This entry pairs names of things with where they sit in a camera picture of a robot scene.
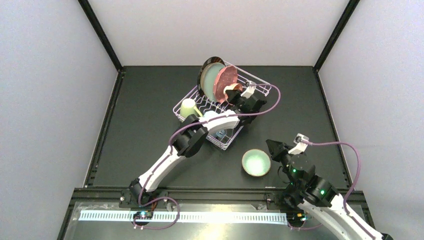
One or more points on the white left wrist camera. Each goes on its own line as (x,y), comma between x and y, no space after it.
(250,89)

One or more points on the black frame post left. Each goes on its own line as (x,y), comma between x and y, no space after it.
(97,27)

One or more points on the white led light strip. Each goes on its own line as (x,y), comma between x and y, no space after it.
(184,217)

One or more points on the green flower plate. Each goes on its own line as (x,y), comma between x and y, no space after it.
(211,78)

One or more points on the black frame post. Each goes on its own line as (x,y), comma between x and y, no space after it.
(335,34)
(97,27)

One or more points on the green glazed small bowl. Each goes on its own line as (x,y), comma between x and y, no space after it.
(256,162)

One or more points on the pink dotted plate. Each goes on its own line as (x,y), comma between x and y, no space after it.
(225,77)

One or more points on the black frame post right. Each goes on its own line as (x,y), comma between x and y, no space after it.
(335,34)

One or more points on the cream mug green handle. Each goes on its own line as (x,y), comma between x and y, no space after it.
(189,107)

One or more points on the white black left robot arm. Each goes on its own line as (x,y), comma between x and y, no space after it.
(188,139)

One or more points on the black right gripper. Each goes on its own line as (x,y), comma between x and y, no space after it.
(280,152)

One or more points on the orange floral small bowl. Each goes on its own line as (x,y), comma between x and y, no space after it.
(232,87)

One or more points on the white wire dish rack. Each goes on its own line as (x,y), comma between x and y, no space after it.
(225,137)

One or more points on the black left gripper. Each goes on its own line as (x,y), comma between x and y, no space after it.
(234,96)

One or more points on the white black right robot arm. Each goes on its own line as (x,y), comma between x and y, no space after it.
(318,197)

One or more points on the black striped rim dinner plate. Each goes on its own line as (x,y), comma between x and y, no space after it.
(203,73)

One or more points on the light blue mug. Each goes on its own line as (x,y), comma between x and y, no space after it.
(216,134)

